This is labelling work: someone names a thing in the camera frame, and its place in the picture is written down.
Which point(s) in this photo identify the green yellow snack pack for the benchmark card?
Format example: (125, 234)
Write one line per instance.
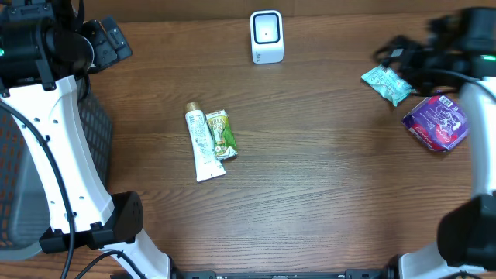
(222, 134)

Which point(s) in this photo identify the purple pad package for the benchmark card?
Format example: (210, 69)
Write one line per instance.
(438, 122)

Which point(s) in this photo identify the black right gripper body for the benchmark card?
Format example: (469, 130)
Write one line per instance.
(414, 67)

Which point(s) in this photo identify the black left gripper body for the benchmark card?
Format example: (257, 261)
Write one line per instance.
(105, 50)

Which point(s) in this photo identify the teal wipes pack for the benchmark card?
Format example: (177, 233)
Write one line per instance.
(388, 84)

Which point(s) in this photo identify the white tube gold cap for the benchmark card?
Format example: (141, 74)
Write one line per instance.
(207, 166)

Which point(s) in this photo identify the grey plastic basket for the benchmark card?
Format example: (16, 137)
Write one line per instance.
(23, 186)

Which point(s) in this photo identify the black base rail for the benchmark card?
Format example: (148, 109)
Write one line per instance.
(348, 274)

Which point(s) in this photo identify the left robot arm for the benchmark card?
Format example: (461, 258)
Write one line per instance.
(49, 49)

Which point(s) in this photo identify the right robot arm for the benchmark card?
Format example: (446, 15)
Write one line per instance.
(460, 54)

